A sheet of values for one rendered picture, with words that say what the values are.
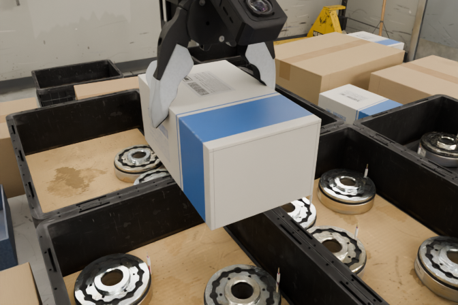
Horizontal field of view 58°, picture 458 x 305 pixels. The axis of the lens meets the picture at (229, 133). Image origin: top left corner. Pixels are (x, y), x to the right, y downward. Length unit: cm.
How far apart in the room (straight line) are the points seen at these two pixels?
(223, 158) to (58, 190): 56
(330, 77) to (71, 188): 76
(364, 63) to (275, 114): 95
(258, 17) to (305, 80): 90
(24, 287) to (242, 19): 47
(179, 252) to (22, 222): 46
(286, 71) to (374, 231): 68
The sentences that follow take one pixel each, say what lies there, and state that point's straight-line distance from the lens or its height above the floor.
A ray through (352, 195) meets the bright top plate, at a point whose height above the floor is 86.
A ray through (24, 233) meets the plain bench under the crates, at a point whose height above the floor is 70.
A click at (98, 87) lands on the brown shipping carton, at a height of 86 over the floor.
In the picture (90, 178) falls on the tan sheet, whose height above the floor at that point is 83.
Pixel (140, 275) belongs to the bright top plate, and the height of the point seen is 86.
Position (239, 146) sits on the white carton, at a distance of 36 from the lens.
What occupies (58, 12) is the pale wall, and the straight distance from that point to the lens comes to 372.
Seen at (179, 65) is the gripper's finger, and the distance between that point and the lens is 41.
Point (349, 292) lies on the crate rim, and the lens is 52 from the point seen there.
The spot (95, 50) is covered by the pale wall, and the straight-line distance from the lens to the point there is 383.
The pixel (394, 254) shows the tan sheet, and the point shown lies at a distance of 73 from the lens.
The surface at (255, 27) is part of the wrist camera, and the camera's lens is 35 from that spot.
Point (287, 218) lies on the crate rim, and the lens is 60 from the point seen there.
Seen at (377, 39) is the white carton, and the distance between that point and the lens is 169.
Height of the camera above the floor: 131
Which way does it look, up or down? 29 degrees down
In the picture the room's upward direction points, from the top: straight up
